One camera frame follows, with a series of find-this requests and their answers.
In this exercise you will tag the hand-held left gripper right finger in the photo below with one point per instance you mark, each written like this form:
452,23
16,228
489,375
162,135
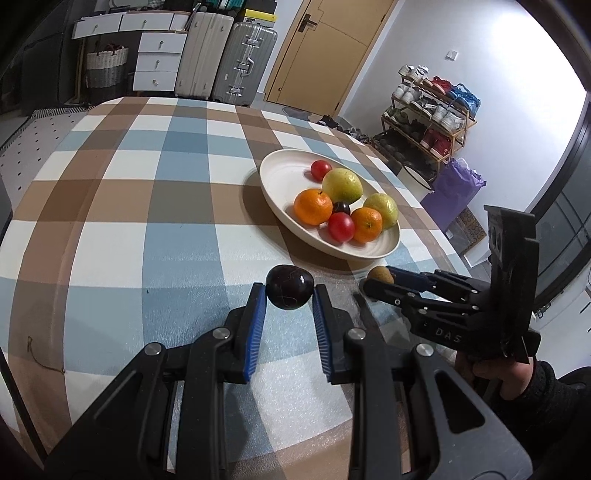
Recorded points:
325,332

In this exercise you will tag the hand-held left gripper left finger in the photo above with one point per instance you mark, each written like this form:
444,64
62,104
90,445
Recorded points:
253,332

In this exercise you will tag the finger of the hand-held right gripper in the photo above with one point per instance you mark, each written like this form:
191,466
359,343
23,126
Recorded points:
383,290
408,278

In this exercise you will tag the brown kiwi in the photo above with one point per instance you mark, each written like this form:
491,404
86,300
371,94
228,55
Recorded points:
381,273

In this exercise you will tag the large dark purple plum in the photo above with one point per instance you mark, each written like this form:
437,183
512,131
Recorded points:
290,287

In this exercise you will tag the small orange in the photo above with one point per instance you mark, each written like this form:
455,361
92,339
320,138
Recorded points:
368,225

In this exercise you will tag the large red tomato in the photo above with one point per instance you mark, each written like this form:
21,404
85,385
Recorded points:
341,227

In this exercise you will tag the small dark purple plum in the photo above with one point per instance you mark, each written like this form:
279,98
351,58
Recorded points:
341,207

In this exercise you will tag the large orange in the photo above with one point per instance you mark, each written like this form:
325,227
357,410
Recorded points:
313,207

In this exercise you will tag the small red tomato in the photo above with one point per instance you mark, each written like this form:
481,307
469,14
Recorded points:
320,169

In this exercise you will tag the cream round plate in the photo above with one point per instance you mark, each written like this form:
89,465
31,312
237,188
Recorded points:
281,184

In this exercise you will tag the person's right forearm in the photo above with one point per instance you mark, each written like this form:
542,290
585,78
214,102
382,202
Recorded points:
549,410

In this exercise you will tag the person's right hand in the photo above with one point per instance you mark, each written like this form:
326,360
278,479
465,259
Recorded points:
501,376

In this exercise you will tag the patterned door mat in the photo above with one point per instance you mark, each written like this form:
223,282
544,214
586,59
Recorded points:
468,230

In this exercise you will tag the small yellow-green pear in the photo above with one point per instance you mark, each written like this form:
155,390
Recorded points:
384,207

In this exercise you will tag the black framed glass door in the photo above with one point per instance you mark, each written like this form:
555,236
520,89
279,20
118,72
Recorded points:
565,207

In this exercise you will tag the purple bag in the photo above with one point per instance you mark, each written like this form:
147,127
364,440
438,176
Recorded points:
455,194

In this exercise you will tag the white enamel basin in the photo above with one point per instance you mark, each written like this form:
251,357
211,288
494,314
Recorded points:
415,177

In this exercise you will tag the large yellow-green pear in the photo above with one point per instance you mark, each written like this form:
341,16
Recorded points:
341,185

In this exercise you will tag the wooden shoe rack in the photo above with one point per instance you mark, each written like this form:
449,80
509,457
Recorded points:
450,147

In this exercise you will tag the checkered tablecloth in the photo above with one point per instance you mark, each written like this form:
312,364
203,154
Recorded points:
138,221

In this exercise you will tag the rows of assorted shoes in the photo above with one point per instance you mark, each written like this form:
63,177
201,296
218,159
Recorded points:
438,115

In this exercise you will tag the wooden door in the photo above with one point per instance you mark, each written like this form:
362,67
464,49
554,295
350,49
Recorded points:
323,55

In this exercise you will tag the silver suitcase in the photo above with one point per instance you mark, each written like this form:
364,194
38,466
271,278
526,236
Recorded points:
242,64

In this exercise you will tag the beige suitcase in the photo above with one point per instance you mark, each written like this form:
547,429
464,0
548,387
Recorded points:
203,55

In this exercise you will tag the grey dotted rug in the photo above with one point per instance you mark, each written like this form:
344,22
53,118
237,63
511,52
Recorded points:
32,143

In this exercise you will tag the white drawer cabinet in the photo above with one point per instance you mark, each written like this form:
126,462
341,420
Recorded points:
157,55

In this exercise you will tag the black and yellow box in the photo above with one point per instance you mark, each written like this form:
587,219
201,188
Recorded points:
258,17

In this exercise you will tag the woven laundry basket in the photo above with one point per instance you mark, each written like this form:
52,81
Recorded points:
107,67

